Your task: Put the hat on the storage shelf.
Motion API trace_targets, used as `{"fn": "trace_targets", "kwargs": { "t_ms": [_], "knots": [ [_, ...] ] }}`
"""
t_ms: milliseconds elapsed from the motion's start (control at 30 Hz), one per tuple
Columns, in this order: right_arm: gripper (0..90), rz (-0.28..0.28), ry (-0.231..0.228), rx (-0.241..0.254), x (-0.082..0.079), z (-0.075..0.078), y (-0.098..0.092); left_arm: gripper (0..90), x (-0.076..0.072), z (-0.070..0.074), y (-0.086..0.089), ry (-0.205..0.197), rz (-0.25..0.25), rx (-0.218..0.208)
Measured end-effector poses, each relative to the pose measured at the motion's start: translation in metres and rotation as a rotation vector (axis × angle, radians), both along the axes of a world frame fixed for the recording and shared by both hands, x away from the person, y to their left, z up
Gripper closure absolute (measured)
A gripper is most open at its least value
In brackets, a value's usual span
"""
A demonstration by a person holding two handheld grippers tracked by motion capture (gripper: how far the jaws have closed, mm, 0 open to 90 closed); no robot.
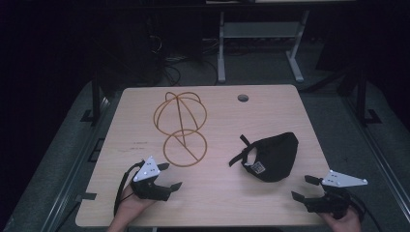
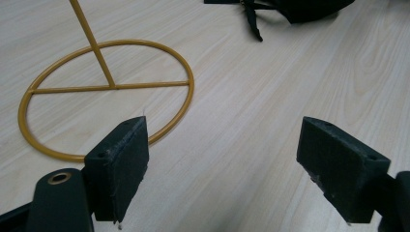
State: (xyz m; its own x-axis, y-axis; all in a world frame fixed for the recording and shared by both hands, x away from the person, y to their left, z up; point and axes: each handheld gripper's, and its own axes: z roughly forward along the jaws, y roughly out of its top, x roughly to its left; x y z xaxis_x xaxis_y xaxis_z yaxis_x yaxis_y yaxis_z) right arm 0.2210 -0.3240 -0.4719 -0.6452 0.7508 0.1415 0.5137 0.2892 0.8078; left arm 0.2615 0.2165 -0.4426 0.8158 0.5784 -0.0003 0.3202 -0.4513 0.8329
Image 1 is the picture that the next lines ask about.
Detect person's left hand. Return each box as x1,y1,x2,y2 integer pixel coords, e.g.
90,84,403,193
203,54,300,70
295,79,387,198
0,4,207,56
112,184,157,228

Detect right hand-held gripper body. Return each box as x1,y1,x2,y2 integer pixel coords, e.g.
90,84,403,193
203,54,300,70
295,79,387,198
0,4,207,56
304,169,369,220

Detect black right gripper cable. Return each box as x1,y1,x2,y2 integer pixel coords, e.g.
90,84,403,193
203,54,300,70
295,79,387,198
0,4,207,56
347,191,383,232

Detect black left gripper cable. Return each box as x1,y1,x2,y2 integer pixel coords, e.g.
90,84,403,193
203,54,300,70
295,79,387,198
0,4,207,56
113,159,146,217

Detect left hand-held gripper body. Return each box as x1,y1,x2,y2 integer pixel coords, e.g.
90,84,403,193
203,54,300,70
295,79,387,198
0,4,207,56
130,156,172,202

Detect gold wire hat stand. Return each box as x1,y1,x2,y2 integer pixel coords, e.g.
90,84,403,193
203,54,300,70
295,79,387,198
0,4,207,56
153,91,208,168

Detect black metal stand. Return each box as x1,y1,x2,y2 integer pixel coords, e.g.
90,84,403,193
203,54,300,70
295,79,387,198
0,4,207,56
354,67,383,128

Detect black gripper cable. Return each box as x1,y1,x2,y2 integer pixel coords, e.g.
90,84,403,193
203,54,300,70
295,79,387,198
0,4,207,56
113,159,146,217
347,191,383,232

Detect white-framed desk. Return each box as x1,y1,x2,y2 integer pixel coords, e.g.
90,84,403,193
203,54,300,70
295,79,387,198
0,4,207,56
206,0,356,84

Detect black floor cables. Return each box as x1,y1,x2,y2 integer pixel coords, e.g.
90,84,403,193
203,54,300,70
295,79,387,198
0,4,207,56
158,54,220,87

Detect grey metal rail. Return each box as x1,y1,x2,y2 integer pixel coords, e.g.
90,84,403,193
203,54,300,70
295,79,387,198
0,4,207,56
341,95,410,216
40,96,110,232

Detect black cap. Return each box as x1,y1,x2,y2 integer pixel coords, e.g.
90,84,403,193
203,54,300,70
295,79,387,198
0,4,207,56
228,131,300,184

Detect person's right hand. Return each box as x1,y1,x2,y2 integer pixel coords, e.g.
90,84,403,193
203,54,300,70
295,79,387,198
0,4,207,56
317,206,363,232

